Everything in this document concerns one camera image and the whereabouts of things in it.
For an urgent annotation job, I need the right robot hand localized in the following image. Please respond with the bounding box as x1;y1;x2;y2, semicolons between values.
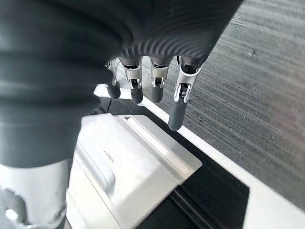
0;0;245;229

